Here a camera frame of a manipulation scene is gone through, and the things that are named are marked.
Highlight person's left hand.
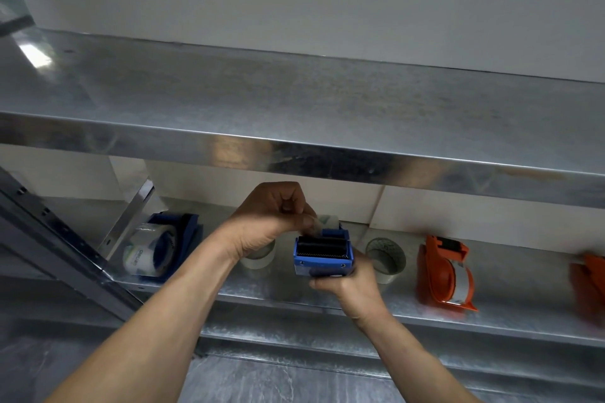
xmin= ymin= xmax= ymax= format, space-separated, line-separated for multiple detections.
xmin=223 ymin=182 xmax=318 ymax=261

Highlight person's right hand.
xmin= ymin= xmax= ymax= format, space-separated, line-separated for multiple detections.
xmin=309 ymin=249 xmax=391 ymax=324

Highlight clear tape strip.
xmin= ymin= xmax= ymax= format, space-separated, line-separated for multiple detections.
xmin=309 ymin=214 xmax=342 ymax=232

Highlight small blue tape dispenser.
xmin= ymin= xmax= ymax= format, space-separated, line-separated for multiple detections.
xmin=292 ymin=223 xmax=355 ymax=280

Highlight person's left forearm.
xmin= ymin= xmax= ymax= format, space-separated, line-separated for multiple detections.
xmin=45 ymin=228 xmax=247 ymax=403

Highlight person's right forearm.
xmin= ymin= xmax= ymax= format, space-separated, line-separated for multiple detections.
xmin=354 ymin=308 xmax=480 ymax=403

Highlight low galvanized metal shelf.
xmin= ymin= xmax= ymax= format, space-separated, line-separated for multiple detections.
xmin=0 ymin=308 xmax=605 ymax=403

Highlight orange tape dispenser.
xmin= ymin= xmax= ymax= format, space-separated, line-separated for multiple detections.
xmin=415 ymin=235 xmax=479 ymax=313
xmin=569 ymin=253 xmax=605 ymax=324

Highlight large blue tape dispenser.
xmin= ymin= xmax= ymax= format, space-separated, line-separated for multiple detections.
xmin=124 ymin=212 xmax=204 ymax=283

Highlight wide galvanized metal shelf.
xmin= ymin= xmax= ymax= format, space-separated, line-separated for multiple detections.
xmin=0 ymin=29 xmax=605 ymax=211

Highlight grey tape roll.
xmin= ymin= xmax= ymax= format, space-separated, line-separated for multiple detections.
xmin=446 ymin=260 xmax=474 ymax=307

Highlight printed clear tape roll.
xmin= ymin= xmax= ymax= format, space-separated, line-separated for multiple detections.
xmin=122 ymin=223 xmax=178 ymax=279

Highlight slanted metal brace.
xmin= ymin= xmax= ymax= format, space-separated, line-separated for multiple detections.
xmin=96 ymin=177 xmax=156 ymax=263

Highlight galvanized metal shelf with tapes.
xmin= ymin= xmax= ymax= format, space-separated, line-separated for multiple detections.
xmin=40 ymin=195 xmax=605 ymax=349

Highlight dark metal rack upright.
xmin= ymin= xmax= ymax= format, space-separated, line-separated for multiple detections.
xmin=0 ymin=166 xmax=145 ymax=323

